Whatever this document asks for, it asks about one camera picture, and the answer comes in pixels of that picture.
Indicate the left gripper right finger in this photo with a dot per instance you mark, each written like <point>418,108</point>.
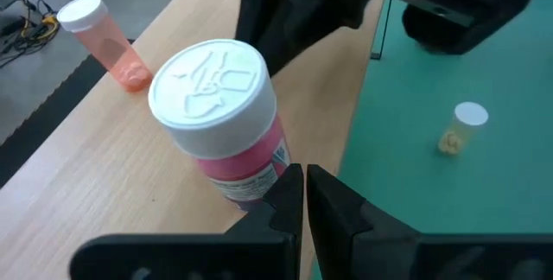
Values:
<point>332,219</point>

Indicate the wooden shelf with black legs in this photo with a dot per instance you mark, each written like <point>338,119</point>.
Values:
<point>108,176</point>

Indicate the pink labelled bottle white cap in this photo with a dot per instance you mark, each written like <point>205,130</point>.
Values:
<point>216,98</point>

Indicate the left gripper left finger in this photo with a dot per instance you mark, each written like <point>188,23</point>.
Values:
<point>285,211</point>

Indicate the green table mat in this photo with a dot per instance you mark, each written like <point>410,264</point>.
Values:
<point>453,185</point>

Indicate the pale yellow pill vial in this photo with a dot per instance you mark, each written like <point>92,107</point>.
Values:
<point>464,124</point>

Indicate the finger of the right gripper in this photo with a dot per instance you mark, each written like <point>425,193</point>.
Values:
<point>263,3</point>
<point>328,3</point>

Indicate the pink pill vial white cap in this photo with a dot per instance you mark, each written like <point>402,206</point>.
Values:
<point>103,42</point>

